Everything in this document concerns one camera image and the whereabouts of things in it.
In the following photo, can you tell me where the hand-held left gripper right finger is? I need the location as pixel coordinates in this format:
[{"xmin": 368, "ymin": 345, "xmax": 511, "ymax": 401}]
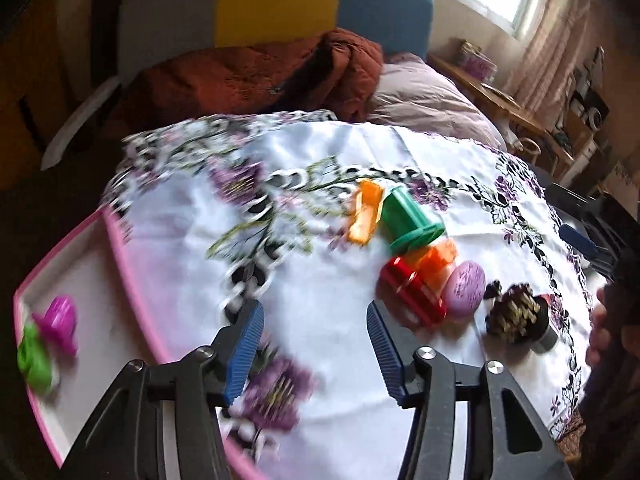
[{"xmin": 366, "ymin": 300, "xmax": 576, "ymax": 480}]

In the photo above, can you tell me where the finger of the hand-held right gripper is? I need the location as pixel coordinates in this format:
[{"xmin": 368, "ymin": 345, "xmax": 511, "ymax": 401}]
[
  {"xmin": 545, "ymin": 182, "xmax": 618, "ymax": 228},
  {"xmin": 558, "ymin": 223, "xmax": 621, "ymax": 277}
]

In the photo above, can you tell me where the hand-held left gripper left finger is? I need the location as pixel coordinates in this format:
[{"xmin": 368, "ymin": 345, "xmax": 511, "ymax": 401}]
[{"xmin": 60, "ymin": 300, "xmax": 266, "ymax": 480}]

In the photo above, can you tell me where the red toy block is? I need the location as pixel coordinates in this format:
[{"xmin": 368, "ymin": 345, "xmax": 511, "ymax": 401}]
[{"xmin": 377, "ymin": 256, "xmax": 447, "ymax": 330}]

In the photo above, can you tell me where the brown wooden massage comb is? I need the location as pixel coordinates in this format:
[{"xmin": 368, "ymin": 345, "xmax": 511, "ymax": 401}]
[{"xmin": 484, "ymin": 280, "xmax": 559, "ymax": 356}]

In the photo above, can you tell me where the green plastic toy cup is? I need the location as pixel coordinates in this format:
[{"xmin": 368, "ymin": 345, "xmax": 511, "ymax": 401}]
[{"xmin": 381, "ymin": 186, "xmax": 445, "ymax": 256}]

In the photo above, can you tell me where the small orange toy block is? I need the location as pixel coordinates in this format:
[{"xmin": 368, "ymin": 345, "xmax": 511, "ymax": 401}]
[{"xmin": 346, "ymin": 179, "xmax": 386, "ymax": 246}]

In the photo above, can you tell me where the pink rimmed white tray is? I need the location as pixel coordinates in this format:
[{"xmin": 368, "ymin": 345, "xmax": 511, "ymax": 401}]
[{"xmin": 12, "ymin": 205, "xmax": 271, "ymax": 480}]

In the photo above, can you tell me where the person's right hand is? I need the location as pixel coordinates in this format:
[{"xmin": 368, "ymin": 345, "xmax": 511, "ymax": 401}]
[{"xmin": 585, "ymin": 285, "xmax": 626, "ymax": 372}]

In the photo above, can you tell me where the cluttered shelf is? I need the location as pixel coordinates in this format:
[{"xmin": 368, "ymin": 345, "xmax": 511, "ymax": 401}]
[{"xmin": 555, "ymin": 45, "xmax": 626, "ymax": 161}]

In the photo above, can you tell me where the large orange toy block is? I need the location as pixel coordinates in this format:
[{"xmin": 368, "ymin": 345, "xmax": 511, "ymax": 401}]
[{"xmin": 405, "ymin": 239, "xmax": 460, "ymax": 291}]

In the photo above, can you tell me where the purple oval carved case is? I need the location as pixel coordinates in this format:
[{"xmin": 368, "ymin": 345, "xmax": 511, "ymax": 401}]
[{"xmin": 444, "ymin": 260, "xmax": 487, "ymax": 318}]

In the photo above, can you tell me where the white embroidered floral tablecloth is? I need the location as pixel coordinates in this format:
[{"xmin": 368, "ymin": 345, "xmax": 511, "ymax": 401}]
[{"xmin": 100, "ymin": 110, "xmax": 601, "ymax": 466}]

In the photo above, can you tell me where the wooden side desk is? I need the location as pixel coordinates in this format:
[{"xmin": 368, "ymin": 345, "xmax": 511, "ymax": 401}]
[{"xmin": 430, "ymin": 52, "xmax": 576, "ymax": 171}]

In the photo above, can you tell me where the beige curtain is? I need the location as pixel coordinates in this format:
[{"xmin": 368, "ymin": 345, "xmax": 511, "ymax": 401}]
[{"xmin": 510, "ymin": 0, "xmax": 606, "ymax": 111}]

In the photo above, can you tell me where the purple round tin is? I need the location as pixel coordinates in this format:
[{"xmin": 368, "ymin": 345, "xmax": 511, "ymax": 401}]
[{"xmin": 457, "ymin": 40, "xmax": 498, "ymax": 81}]

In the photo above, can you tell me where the magenta plastic toy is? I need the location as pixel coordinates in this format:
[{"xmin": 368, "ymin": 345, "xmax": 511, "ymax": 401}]
[{"xmin": 32, "ymin": 296, "xmax": 80, "ymax": 356}]

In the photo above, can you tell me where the light green plastic toy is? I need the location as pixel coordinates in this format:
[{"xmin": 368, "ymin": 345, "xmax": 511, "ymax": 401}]
[{"xmin": 16, "ymin": 322, "xmax": 58, "ymax": 393}]

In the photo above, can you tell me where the red-brown blanket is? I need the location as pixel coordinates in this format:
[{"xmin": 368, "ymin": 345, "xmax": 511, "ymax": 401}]
[{"xmin": 107, "ymin": 29, "xmax": 385, "ymax": 131}]

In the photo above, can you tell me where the grey yellow blue headboard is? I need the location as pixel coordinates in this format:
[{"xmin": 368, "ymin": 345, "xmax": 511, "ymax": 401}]
[{"xmin": 117, "ymin": 0, "xmax": 433, "ymax": 91}]

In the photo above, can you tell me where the brown wooden cabinet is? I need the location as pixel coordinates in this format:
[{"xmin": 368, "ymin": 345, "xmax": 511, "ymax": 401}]
[{"xmin": 0, "ymin": 0, "xmax": 66, "ymax": 126}]

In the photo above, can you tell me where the white curved rail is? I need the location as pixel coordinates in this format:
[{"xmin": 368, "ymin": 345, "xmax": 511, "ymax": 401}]
[{"xmin": 40, "ymin": 77, "xmax": 123, "ymax": 171}]

